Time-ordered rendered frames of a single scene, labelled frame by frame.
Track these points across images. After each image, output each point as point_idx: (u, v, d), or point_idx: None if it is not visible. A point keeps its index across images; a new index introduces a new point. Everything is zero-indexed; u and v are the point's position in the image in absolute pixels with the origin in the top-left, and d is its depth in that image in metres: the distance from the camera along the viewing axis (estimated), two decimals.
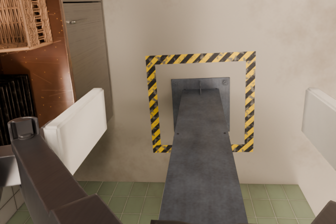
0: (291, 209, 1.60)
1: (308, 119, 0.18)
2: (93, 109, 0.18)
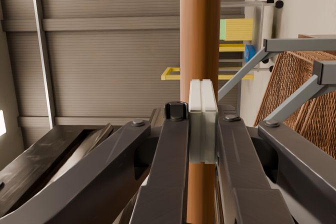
0: None
1: None
2: None
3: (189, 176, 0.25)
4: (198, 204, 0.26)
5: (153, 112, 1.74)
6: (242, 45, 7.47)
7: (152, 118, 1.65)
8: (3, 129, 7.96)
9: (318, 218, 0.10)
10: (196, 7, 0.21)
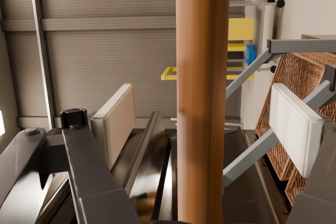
0: None
1: (273, 112, 0.20)
2: (127, 103, 0.19)
3: (189, 219, 0.20)
4: None
5: (152, 115, 1.69)
6: (243, 45, 7.41)
7: (151, 121, 1.60)
8: (2, 129, 7.91)
9: None
10: (197, 5, 0.16)
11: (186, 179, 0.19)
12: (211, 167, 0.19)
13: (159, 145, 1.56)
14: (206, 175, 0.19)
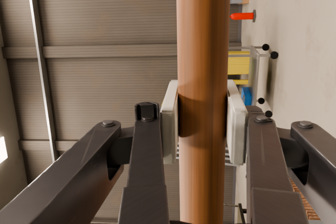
0: None
1: None
2: None
3: (191, 217, 0.20)
4: None
5: None
6: None
7: None
8: (5, 154, 8.08)
9: None
10: (198, 2, 0.16)
11: (188, 177, 0.19)
12: (213, 164, 0.19)
13: None
14: (208, 173, 0.19)
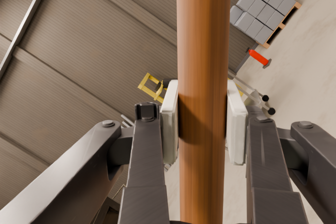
0: None
1: None
2: None
3: (191, 218, 0.20)
4: None
5: None
6: None
7: None
8: None
9: None
10: (198, 5, 0.16)
11: (188, 178, 0.19)
12: (213, 166, 0.19)
13: None
14: (208, 175, 0.19)
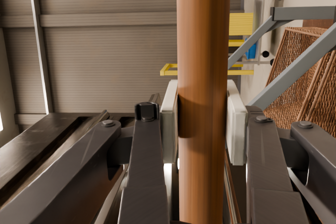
0: None
1: None
2: None
3: (190, 219, 0.20)
4: None
5: (151, 97, 1.66)
6: (242, 41, 7.39)
7: None
8: (0, 126, 7.86)
9: None
10: (198, 6, 0.16)
11: (188, 179, 0.19)
12: (212, 167, 0.19)
13: None
14: (207, 175, 0.19)
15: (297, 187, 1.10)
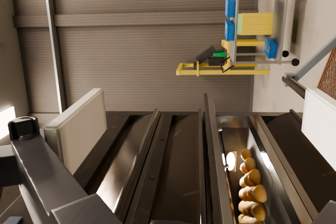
0: None
1: (308, 119, 0.18)
2: (93, 109, 0.18)
3: None
4: None
5: (206, 96, 1.69)
6: (256, 41, 7.41)
7: (207, 101, 1.60)
8: None
9: None
10: None
11: None
12: None
13: (217, 124, 1.56)
14: None
15: None
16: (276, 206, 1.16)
